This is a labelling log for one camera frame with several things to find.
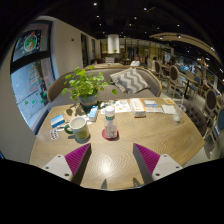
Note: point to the pill blister pack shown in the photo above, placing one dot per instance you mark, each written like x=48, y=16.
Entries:
x=54, y=134

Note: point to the white napkin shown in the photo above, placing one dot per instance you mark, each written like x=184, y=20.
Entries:
x=168, y=109

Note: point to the person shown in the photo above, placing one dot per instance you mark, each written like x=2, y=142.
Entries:
x=135, y=62

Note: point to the window with festive decals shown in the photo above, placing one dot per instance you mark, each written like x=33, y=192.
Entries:
x=30, y=90

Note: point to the grey chevron cushion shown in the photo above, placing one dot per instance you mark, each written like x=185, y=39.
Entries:
x=130, y=80

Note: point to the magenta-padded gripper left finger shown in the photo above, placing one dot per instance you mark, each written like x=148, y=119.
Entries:
x=60, y=165

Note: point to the white rectangular box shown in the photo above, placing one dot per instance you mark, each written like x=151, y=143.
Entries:
x=137, y=107

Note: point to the yellow card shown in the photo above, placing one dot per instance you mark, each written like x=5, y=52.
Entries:
x=168, y=101

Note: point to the group of ceiling lights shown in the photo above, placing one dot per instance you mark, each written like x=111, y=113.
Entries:
x=95, y=4

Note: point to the clear water bottle white cap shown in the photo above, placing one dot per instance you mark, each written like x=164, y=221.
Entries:
x=110, y=123

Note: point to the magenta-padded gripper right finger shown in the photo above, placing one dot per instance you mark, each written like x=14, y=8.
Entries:
x=165, y=165

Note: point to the group of dining chairs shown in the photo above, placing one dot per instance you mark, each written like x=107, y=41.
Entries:
x=174, y=75

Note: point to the green potted plant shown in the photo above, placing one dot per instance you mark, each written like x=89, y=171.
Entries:
x=85, y=83

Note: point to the grey tufted seat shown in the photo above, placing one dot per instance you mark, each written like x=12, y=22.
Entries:
x=196, y=116

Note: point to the clear plastic cup with straw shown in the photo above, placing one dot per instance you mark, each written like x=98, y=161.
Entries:
x=177, y=115

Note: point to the printed white menu sheet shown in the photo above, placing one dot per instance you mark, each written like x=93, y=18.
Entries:
x=122, y=106

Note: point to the grey curved sofa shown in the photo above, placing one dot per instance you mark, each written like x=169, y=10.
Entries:
x=153, y=83

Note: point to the small blue and white pack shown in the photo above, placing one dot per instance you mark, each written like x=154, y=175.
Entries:
x=150, y=103

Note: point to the small upright blue box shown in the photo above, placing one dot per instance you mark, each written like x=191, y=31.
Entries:
x=93, y=113

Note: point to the white paper leaflet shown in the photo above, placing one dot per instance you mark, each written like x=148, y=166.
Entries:
x=155, y=109

